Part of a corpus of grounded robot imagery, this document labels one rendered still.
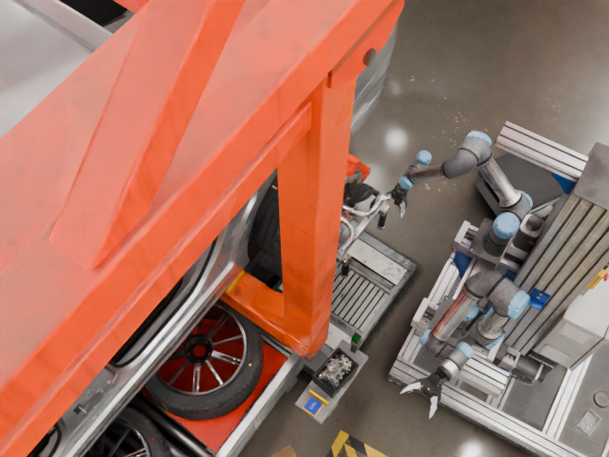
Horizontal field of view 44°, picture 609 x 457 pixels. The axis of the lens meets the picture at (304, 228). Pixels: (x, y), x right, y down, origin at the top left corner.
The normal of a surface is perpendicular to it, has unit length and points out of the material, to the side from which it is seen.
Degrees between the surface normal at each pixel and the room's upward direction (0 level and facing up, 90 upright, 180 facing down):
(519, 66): 0
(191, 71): 90
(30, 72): 8
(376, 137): 0
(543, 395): 0
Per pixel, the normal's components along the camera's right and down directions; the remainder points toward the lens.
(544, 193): 0.01, -0.45
